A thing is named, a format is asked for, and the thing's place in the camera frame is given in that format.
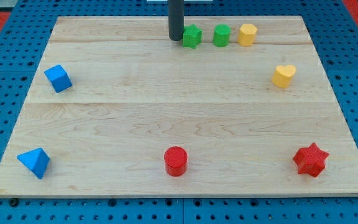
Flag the yellow heart block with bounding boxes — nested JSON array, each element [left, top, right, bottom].
[[271, 65, 296, 88]]

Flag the red cylinder block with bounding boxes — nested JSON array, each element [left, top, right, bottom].
[[164, 146, 188, 177]]

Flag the yellow hexagon block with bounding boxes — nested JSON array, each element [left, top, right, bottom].
[[237, 24, 258, 47]]

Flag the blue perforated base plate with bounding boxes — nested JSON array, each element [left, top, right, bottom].
[[0, 0, 358, 223]]

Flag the green star block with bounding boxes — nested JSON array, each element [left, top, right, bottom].
[[182, 24, 202, 49]]

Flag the light wooden board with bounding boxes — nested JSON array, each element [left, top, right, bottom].
[[0, 16, 358, 198]]

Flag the blue triangular prism block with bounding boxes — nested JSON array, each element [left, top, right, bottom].
[[17, 147, 50, 179]]

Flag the green cylinder block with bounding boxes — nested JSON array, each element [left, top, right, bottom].
[[213, 24, 231, 47]]

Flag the blue cube block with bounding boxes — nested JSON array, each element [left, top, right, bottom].
[[44, 65, 73, 93]]

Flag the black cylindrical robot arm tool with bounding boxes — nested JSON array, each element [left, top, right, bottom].
[[168, 0, 185, 41]]

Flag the red star block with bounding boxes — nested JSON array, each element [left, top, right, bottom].
[[293, 142, 329, 177]]

